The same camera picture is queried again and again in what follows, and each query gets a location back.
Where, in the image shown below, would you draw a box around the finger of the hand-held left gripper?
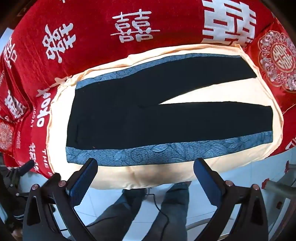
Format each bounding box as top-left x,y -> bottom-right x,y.
18,160 -> 35,175

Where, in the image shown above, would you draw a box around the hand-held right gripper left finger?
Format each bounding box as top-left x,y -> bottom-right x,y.
22,158 -> 99,241

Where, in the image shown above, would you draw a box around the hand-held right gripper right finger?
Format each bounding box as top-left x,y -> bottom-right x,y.
193,158 -> 270,241

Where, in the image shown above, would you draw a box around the black pants with blue stripes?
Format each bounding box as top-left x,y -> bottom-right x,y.
65,53 -> 274,166

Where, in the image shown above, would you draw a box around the person's right leg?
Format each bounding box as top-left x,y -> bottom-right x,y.
148,181 -> 191,241

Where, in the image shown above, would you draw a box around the person's leg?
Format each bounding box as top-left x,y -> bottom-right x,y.
87,188 -> 149,241
148,181 -> 191,241

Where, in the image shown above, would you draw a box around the person's left leg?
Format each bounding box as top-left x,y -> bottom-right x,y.
87,188 -> 149,241

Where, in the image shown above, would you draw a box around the person's legs in jeans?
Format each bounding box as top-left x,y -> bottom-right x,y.
58,187 -> 170,233

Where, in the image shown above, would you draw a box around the cream cloth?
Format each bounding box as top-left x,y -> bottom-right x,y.
45,43 -> 284,191

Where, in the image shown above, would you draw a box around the red printed blanket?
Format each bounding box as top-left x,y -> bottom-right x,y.
0,0 -> 296,179

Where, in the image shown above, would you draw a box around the red embroidered cushion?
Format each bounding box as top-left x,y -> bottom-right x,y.
245,17 -> 296,114

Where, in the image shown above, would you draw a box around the grey metal tube frame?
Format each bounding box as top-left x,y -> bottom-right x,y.
264,178 -> 296,241

